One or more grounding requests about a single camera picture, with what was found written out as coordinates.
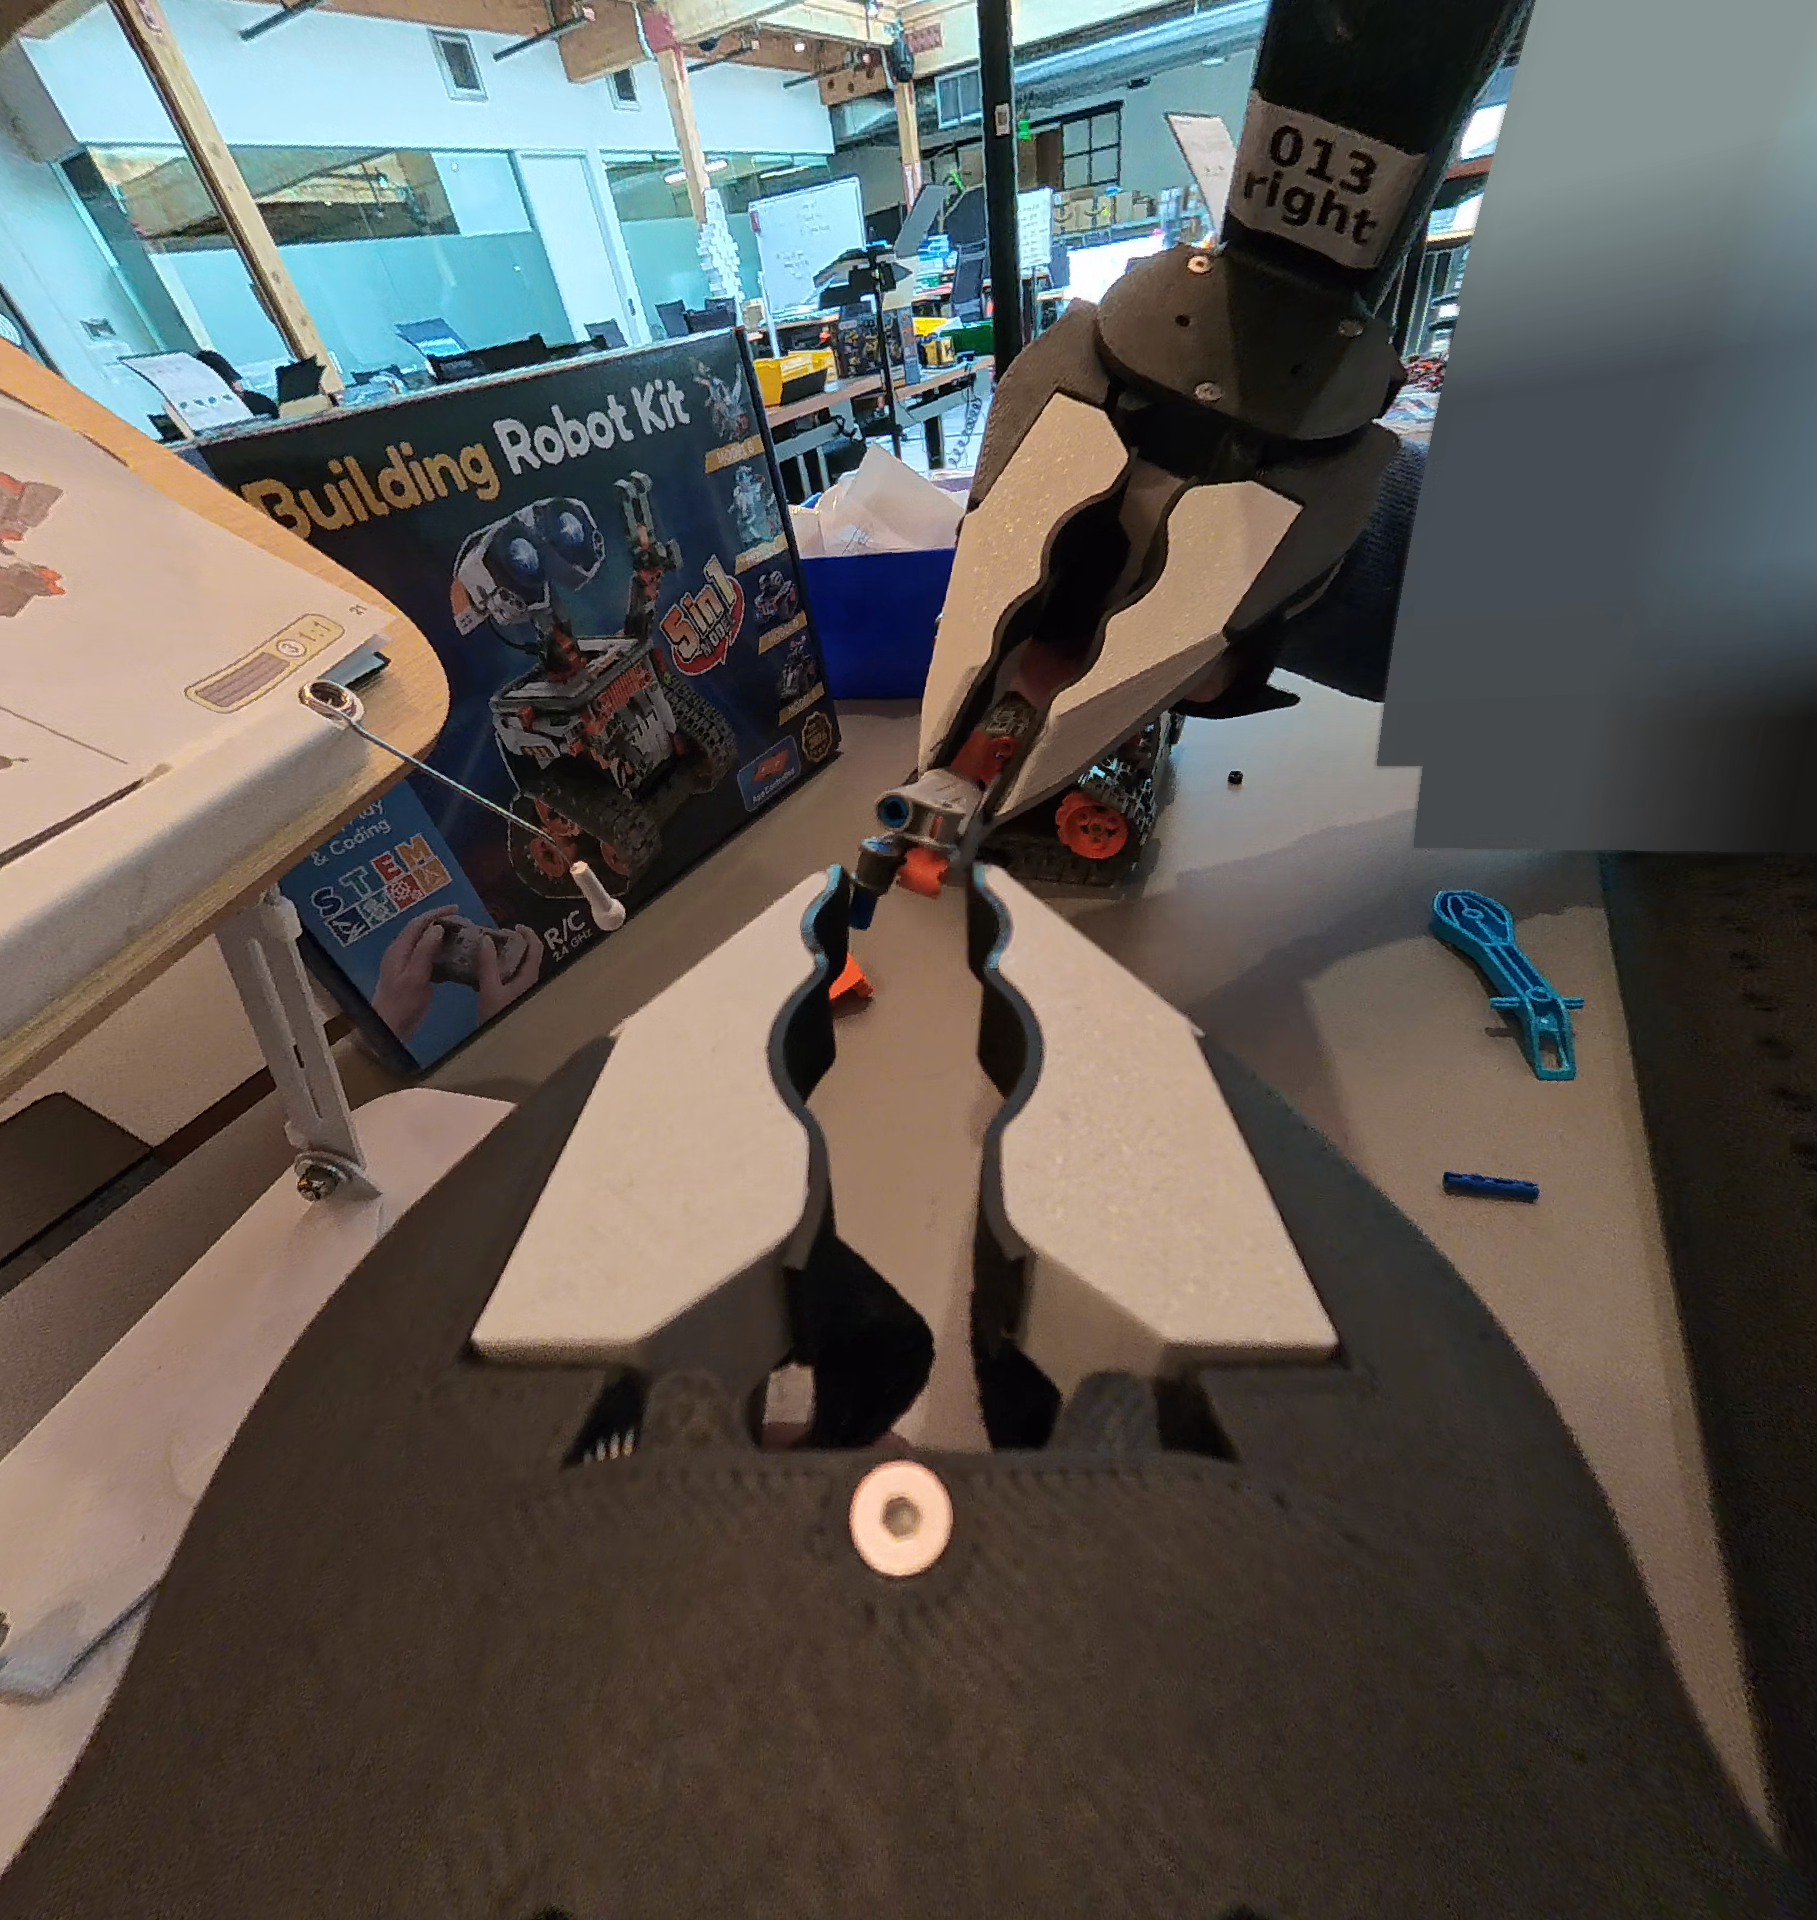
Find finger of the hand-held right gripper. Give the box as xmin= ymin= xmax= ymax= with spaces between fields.
xmin=913 ymin=393 xmax=1137 ymax=790
xmin=995 ymin=478 xmax=1310 ymax=822

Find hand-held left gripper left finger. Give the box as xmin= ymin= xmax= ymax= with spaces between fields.
xmin=473 ymin=875 xmax=851 ymax=1372

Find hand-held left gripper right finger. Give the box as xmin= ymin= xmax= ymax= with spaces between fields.
xmin=967 ymin=865 xmax=1338 ymax=1399

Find grey cylinder assembly orange connector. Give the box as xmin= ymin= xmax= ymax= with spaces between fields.
xmin=877 ymin=680 xmax=1050 ymax=848

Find white paper sheets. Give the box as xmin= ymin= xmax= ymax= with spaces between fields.
xmin=786 ymin=447 xmax=972 ymax=559

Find blue storage bin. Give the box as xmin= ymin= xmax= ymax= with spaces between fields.
xmin=794 ymin=544 xmax=958 ymax=700

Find toy tracked robot orange wheels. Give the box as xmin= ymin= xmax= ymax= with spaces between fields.
xmin=997 ymin=706 xmax=1189 ymax=889

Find black pole ribbed disc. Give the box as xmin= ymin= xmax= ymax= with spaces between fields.
xmin=975 ymin=0 xmax=1032 ymax=401

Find whiteboard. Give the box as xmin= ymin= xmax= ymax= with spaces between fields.
xmin=746 ymin=176 xmax=869 ymax=311

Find turquoise plastic tool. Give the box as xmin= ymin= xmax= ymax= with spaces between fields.
xmin=1429 ymin=886 xmax=1586 ymax=1086

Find dark blue robot kit box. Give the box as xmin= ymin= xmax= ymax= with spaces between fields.
xmin=196 ymin=331 xmax=847 ymax=1071

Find dark textured mat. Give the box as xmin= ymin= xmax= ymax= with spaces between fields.
xmin=1597 ymin=855 xmax=1817 ymax=1920

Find wooden support post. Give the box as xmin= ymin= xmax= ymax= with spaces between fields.
xmin=106 ymin=0 xmax=342 ymax=395

